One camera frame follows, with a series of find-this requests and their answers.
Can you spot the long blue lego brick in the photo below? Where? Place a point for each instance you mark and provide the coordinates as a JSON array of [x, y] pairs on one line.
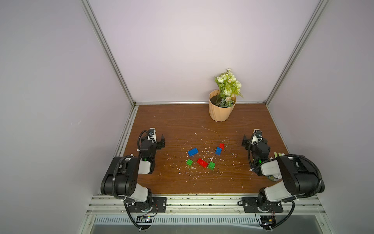
[[193, 152]]

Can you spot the beige ribbed flower pot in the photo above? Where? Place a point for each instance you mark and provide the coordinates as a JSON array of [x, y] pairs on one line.
[[219, 114]]

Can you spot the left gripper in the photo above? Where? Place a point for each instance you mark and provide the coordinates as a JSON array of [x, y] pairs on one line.
[[159, 142]]

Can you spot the green white artificial flowers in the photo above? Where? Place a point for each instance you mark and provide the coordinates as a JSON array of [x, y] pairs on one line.
[[229, 89]]

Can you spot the aluminium front rail frame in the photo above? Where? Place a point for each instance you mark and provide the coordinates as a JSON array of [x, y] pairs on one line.
[[201, 209]]

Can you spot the small blue lego brick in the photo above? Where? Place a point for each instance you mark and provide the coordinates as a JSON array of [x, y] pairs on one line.
[[218, 151]]

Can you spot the green lego brick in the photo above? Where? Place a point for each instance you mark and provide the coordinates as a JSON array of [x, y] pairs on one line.
[[189, 162], [211, 165]]

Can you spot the long red lego brick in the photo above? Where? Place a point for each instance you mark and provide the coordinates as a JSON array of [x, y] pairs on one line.
[[202, 163]]

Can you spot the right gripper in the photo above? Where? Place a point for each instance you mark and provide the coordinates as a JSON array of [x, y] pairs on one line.
[[245, 142]]

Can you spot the metal tin can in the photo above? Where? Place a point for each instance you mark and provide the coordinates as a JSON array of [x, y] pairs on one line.
[[274, 177]]

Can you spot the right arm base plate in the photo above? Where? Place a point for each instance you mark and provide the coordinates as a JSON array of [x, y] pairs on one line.
[[255, 205]]

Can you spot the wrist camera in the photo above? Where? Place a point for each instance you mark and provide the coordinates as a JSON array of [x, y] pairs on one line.
[[152, 133], [256, 136]]

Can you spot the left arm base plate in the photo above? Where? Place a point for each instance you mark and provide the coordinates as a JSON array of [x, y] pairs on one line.
[[153, 205]]

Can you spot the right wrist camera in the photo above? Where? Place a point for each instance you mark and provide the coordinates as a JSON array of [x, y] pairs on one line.
[[256, 136]]

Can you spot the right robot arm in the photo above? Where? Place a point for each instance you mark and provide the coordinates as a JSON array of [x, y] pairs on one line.
[[295, 176]]

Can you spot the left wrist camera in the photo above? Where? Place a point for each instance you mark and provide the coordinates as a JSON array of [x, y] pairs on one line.
[[152, 133]]

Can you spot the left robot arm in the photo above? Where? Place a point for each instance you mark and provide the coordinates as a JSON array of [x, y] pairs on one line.
[[120, 180]]

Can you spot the green garden fork toy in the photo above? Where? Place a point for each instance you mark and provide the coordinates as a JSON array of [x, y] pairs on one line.
[[278, 154]]

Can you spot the small red lego brick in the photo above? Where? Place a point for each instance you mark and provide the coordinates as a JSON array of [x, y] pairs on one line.
[[222, 146]]

